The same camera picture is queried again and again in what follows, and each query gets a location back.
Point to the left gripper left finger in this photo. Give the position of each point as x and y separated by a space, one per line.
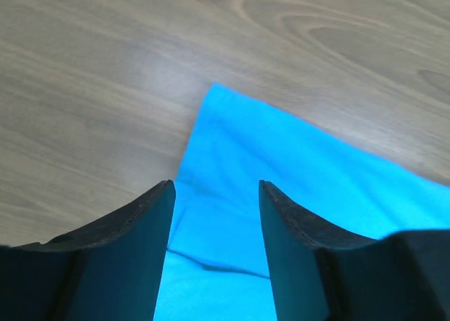
109 269

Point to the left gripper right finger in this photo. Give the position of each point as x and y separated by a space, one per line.
319 271

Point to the cyan blue t-shirt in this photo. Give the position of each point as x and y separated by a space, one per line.
215 267

